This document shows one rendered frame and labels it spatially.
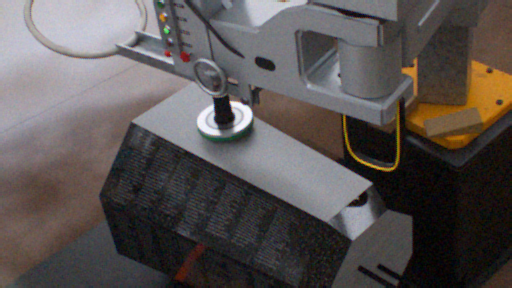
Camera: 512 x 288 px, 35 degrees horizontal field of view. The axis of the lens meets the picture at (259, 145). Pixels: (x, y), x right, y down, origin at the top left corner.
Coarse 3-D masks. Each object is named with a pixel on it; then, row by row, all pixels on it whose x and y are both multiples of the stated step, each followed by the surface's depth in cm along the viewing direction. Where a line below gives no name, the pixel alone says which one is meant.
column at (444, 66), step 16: (448, 32) 298; (464, 32) 296; (432, 48) 304; (448, 48) 302; (464, 48) 300; (416, 64) 311; (432, 64) 308; (448, 64) 306; (464, 64) 304; (416, 80) 315; (432, 80) 313; (448, 80) 310; (464, 80) 308; (432, 96) 317; (448, 96) 315; (464, 96) 313
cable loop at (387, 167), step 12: (348, 120) 270; (396, 120) 256; (348, 132) 273; (396, 132) 260; (348, 144) 276; (396, 144) 263; (360, 156) 277; (396, 156) 266; (384, 168) 272; (396, 168) 269
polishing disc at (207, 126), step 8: (232, 104) 319; (240, 104) 318; (208, 112) 317; (240, 112) 314; (248, 112) 314; (200, 120) 314; (208, 120) 313; (240, 120) 310; (248, 120) 310; (200, 128) 310; (208, 128) 309; (216, 128) 308; (224, 128) 308; (232, 128) 307; (240, 128) 306; (216, 136) 305; (224, 136) 305
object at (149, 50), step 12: (144, 36) 323; (156, 36) 319; (120, 48) 318; (132, 48) 314; (144, 48) 322; (156, 48) 321; (144, 60) 312; (156, 60) 308; (168, 60) 305; (168, 72) 307; (228, 84) 290; (252, 96) 285
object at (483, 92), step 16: (480, 64) 336; (480, 80) 327; (496, 80) 326; (480, 96) 319; (496, 96) 318; (416, 112) 316; (432, 112) 315; (448, 112) 314; (480, 112) 311; (496, 112) 310; (416, 128) 311; (448, 144) 302; (464, 144) 302
